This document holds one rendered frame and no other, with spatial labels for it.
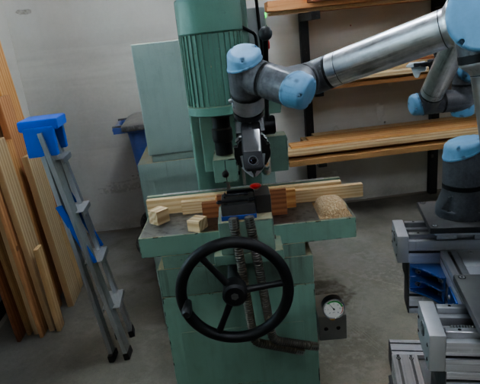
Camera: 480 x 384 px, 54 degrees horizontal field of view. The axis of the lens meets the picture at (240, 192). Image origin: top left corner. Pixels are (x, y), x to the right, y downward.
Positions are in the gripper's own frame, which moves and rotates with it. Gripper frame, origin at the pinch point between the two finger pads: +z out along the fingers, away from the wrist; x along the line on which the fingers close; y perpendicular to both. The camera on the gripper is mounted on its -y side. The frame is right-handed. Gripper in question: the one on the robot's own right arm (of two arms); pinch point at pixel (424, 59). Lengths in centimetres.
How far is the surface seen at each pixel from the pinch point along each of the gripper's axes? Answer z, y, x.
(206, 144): -42, 3, -89
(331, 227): -68, 28, -61
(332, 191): -53, 24, -56
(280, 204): -60, 21, -73
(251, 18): -24, -30, -65
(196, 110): -56, -10, -89
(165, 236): -66, 20, -105
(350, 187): -53, 24, -50
